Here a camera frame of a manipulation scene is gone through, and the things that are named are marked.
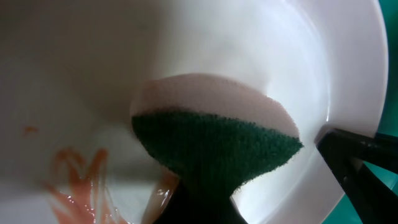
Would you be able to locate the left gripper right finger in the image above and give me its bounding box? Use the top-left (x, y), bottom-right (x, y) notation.
top-left (316, 129), bottom-right (397, 223)

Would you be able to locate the white plate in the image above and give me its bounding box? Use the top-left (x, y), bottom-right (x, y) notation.
top-left (1, 0), bottom-right (388, 223)

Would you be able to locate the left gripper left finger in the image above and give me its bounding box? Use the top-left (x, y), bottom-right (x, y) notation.
top-left (153, 183), bottom-right (247, 224)

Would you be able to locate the green and white sponge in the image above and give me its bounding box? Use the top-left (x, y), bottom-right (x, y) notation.
top-left (131, 74), bottom-right (303, 200)

